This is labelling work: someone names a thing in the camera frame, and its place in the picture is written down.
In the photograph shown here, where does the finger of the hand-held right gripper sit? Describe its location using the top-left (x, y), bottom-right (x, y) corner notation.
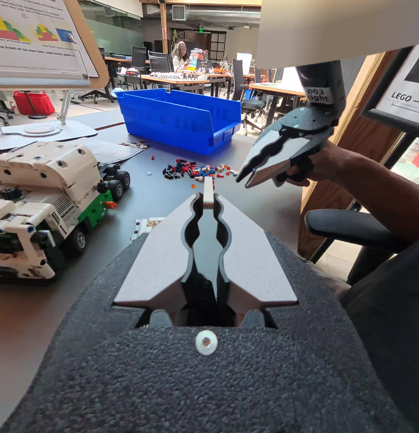
top-left (235, 129), bottom-right (288, 183)
top-left (244, 137), bottom-right (313, 189)

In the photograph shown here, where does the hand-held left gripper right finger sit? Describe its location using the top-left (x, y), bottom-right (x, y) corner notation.
top-left (213, 194), bottom-right (299, 326)

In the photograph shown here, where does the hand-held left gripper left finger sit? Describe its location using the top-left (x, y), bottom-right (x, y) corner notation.
top-left (113, 193), bottom-right (204, 326)

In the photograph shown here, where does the pile of small lego pins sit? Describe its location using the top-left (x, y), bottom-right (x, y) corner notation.
top-left (162, 159), bottom-right (238, 180)

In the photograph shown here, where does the person's right forearm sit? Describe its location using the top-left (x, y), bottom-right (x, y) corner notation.
top-left (341, 149), bottom-right (419, 246)

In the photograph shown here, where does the white grey lego panel assembly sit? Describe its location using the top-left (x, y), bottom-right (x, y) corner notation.
top-left (130, 216), bottom-right (167, 243)

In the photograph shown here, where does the white green lego truck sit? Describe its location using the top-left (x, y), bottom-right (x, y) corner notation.
top-left (0, 140), bottom-right (132, 287)

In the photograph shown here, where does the person's right hand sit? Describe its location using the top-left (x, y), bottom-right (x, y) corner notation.
top-left (285, 140), bottom-right (353, 187)

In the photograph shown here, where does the wooden office desk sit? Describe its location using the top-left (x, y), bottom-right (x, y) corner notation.
top-left (140, 73), bottom-right (210, 94)
top-left (249, 81), bottom-right (307, 128)

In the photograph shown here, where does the black office chair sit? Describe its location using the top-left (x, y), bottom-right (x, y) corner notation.
top-left (231, 58), bottom-right (265, 131)
top-left (148, 51), bottom-right (173, 74)
top-left (131, 46), bottom-right (148, 75)

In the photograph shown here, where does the black framed marker sign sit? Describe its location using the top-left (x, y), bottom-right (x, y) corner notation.
top-left (360, 44), bottom-right (419, 139)

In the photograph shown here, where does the blue plastic bin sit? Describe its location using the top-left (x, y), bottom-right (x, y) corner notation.
top-left (116, 89), bottom-right (242, 156)

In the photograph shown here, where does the black mesh armrest chair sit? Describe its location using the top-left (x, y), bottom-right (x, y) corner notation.
top-left (304, 208), bottom-right (419, 285)

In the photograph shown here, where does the grey paper sheet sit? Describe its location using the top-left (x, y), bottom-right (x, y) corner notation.
top-left (79, 140), bottom-right (144, 165)

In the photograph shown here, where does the wooden clipboard stand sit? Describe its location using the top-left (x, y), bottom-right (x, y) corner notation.
top-left (0, 0), bottom-right (111, 151)

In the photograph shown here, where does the red plastic box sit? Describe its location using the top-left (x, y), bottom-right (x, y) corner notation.
top-left (13, 91), bottom-right (57, 116)

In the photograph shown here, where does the printed instruction sheet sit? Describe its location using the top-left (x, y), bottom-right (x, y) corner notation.
top-left (0, 0), bottom-right (99, 80)

